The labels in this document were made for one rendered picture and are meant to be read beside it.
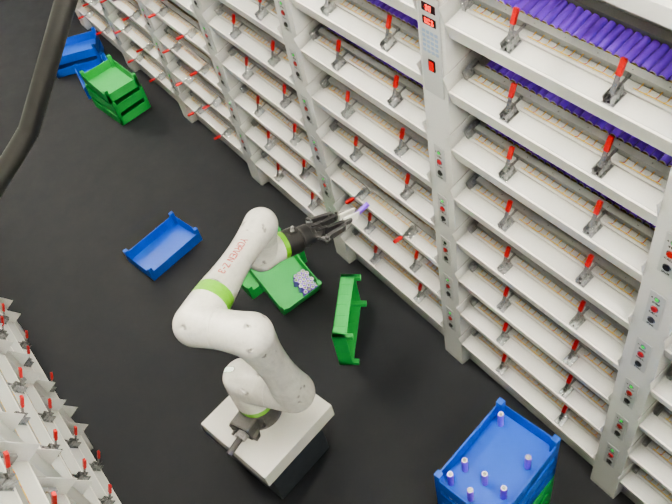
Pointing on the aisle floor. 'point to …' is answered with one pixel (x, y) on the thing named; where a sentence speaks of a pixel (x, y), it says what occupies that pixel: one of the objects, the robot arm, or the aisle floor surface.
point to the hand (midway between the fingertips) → (348, 216)
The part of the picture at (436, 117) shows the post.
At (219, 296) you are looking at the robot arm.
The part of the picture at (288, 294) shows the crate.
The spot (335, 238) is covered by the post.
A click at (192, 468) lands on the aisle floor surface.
